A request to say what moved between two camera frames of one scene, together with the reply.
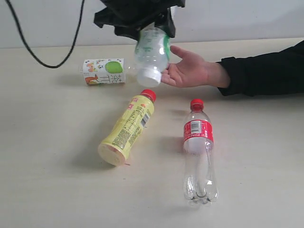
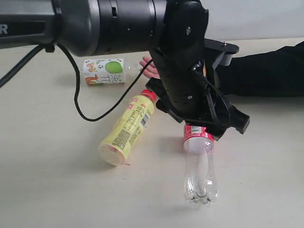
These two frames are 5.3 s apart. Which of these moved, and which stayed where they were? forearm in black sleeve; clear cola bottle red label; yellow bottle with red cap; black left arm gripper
Moved: black left arm gripper
Stayed: clear cola bottle red label; forearm in black sleeve; yellow bottle with red cap
